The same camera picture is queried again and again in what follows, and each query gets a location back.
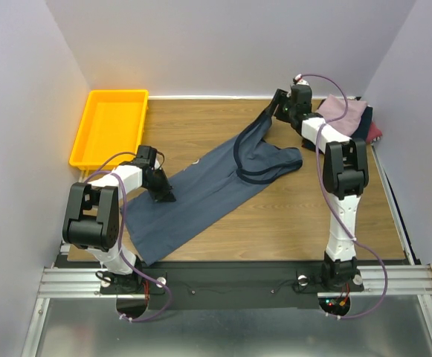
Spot blue-grey tank top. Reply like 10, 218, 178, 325
125, 112, 303, 266

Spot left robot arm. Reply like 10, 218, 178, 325
62, 146, 175, 294

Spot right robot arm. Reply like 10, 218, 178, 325
268, 80, 369, 290

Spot pink folded tank top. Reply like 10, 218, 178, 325
316, 94, 367, 136

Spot dark navy folded tank top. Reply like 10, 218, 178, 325
351, 106, 373, 143

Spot maroon folded tank top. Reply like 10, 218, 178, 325
366, 122, 382, 144

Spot yellow plastic tray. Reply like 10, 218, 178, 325
68, 89, 149, 171

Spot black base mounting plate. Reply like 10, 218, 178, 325
96, 260, 364, 315

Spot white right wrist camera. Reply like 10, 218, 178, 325
293, 74, 309, 86

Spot aluminium frame rail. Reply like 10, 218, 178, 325
37, 268, 101, 298

